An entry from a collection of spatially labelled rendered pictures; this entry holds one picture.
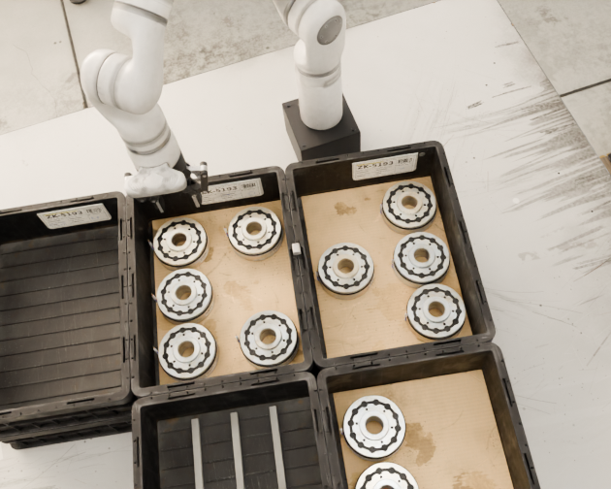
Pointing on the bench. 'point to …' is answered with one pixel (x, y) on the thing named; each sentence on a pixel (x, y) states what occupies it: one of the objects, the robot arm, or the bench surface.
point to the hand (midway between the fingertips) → (177, 201)
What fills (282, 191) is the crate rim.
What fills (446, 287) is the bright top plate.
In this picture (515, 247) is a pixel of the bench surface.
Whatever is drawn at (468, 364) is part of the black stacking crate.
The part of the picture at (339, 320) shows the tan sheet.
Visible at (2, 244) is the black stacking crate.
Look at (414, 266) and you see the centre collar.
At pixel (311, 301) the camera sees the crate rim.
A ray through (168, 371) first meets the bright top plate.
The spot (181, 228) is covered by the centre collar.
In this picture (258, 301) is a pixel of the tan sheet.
